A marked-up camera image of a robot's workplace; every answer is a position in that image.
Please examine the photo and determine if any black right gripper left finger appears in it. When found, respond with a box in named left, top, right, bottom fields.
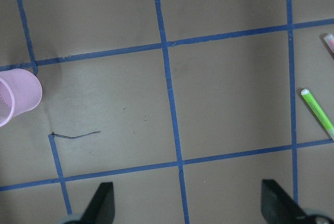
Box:
left=81, top=182, right=115, bottom=224

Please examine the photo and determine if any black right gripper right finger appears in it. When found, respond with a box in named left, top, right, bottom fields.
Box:
left=261, top=179, right=307, bottom=223

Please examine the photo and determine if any pink highlighter pen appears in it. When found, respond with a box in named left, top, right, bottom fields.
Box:
left=323, top=33, right=334, bottom=54

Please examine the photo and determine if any pink mesh cup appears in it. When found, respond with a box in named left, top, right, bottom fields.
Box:
left=1, top=68, right=43, bottom=126

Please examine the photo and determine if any green highlighter pen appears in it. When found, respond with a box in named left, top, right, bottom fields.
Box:
left=301, top=88, right=333, bottom=139

